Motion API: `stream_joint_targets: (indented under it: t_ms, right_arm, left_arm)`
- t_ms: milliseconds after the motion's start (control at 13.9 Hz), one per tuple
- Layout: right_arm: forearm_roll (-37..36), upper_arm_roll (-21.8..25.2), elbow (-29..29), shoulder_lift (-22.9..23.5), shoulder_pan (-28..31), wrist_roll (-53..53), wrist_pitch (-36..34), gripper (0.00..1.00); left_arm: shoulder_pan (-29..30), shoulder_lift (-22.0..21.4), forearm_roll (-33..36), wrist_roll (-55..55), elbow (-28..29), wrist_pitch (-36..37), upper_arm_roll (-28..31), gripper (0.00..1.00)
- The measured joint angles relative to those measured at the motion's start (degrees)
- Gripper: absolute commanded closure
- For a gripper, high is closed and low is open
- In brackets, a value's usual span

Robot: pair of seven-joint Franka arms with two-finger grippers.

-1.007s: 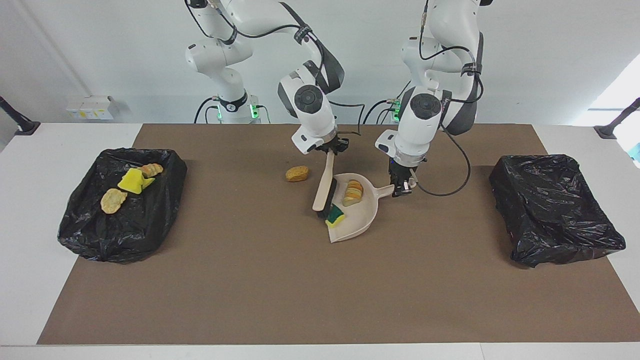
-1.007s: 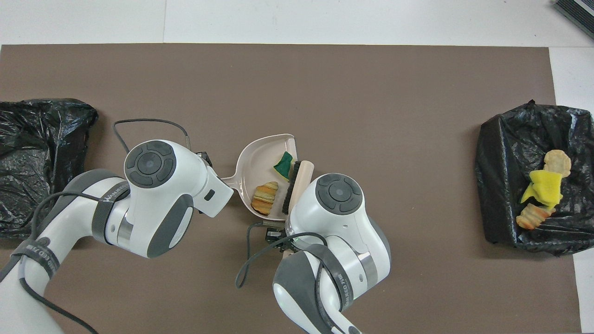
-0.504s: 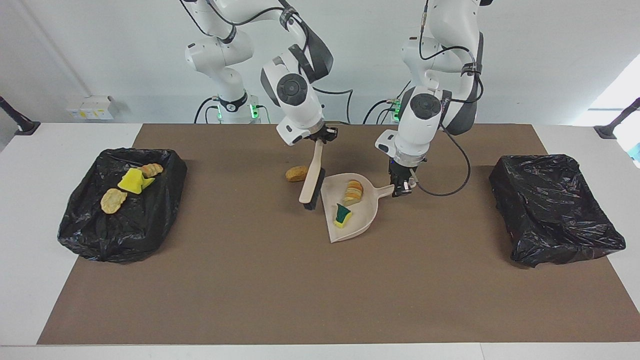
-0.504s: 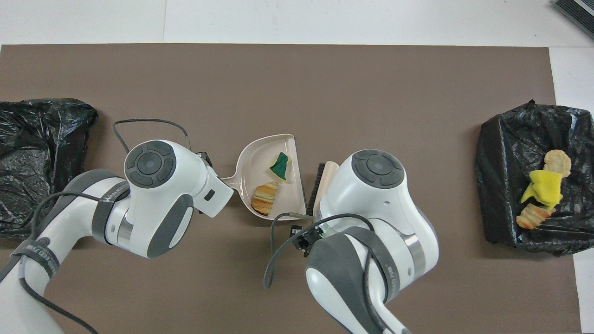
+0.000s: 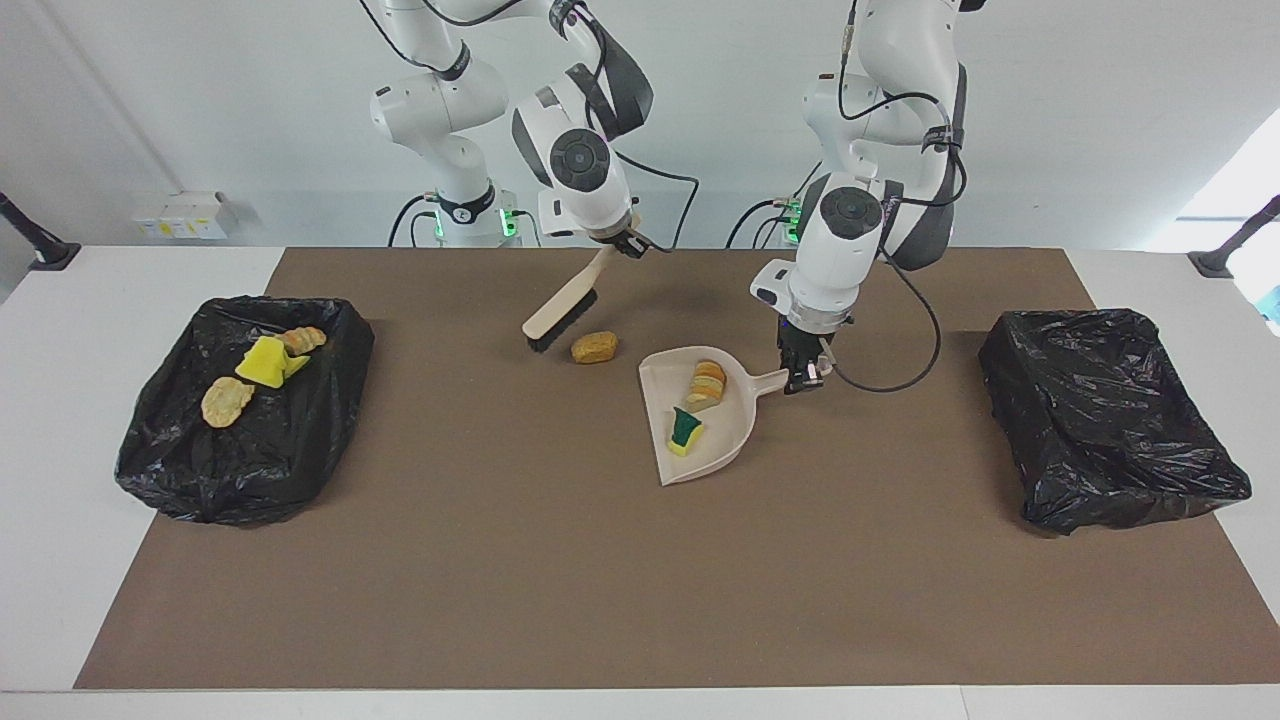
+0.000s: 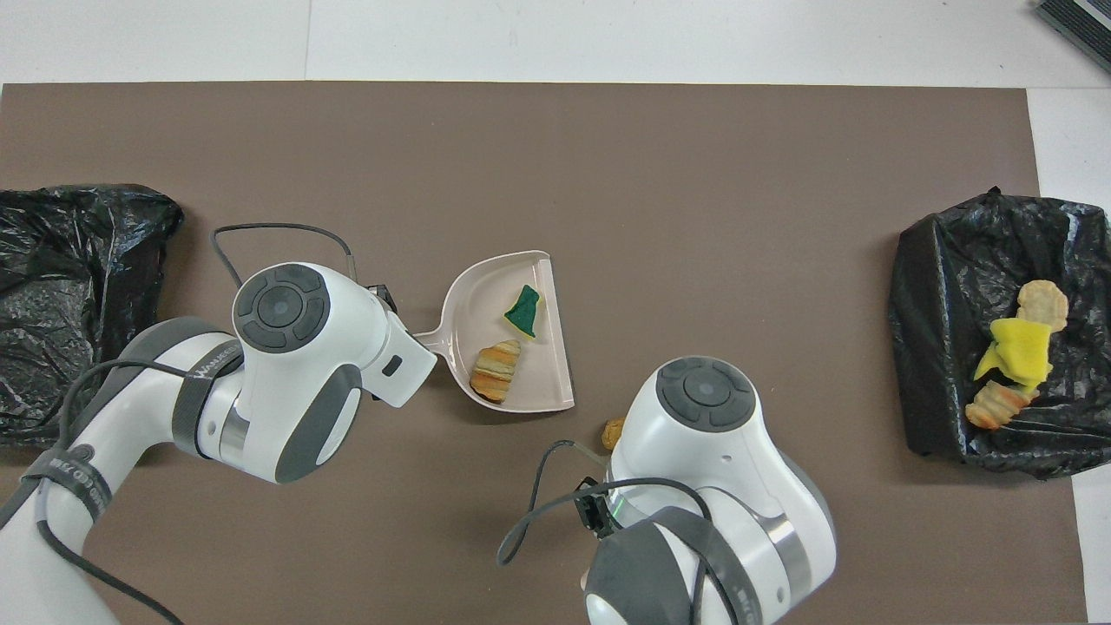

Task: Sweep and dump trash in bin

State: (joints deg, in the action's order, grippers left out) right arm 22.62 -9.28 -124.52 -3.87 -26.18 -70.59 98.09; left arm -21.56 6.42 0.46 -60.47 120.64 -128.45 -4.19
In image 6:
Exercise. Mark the large yellow sponge piece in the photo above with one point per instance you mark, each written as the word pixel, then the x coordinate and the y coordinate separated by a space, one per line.
pixel 1028 347

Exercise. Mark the pale toy pastry chunk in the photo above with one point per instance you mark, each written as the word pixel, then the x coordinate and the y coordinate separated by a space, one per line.
pixel 994 406

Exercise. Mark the brown table mat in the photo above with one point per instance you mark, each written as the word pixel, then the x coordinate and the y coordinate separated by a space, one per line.
pixel 608 174

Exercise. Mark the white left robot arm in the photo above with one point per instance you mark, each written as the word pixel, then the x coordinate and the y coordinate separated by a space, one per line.
pixel 286 373

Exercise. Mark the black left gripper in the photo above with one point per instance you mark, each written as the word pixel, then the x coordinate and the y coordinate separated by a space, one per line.
pixel 384 298

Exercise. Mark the dark ribbed device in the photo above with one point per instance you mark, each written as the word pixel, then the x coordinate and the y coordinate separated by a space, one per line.
pixel 1081 26

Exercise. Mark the black bag lined bin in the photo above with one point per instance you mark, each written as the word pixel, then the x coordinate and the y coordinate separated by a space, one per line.
pixel 946 330
pixel 52 260

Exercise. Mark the green yellow sponge piece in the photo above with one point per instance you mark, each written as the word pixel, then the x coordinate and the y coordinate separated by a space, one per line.
pixel 523 312

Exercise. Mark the brown toy bread roll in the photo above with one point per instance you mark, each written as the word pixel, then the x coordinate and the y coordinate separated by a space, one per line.
pixel 613 432

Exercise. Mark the orange striped toy croissant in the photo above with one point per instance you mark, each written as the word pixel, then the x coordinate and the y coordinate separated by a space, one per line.
pixel 495 371

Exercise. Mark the beige plastic dustpan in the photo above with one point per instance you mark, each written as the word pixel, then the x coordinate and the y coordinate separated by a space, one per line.
pixel 486 295

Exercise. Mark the beige toy cookie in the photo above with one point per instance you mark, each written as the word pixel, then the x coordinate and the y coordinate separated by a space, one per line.
pixel 1043 304

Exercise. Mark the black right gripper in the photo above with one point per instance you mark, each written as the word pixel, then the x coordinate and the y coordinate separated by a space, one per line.
pixel 595 508

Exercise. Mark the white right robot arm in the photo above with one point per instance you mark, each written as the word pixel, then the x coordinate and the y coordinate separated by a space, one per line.
pixel 703 460

